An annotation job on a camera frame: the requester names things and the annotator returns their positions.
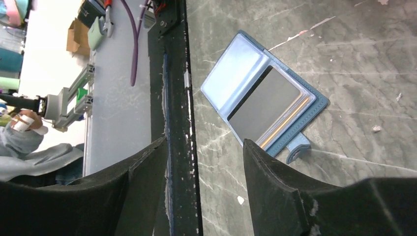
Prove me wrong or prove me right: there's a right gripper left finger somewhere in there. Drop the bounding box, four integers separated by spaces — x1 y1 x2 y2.
0 138 168 236

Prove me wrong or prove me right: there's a cardboard box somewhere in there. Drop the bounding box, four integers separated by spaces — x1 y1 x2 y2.
66 18 90 57

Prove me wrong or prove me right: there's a grey card in holder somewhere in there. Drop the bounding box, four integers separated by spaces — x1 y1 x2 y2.
228 66 302 141

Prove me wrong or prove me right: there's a blue card holder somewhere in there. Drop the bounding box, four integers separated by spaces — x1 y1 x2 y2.
201 30 329 164

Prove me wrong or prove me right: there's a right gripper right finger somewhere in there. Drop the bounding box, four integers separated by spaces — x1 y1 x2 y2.
243 139 417 236

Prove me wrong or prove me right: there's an aluminium frame stand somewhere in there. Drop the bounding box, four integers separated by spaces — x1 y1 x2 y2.
0 64 95 132

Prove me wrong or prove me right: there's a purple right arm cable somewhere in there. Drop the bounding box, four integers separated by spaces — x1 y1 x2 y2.
119 0 150 88

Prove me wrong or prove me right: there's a person in grey clothes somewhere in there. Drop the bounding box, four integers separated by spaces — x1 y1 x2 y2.
0 110 84 188

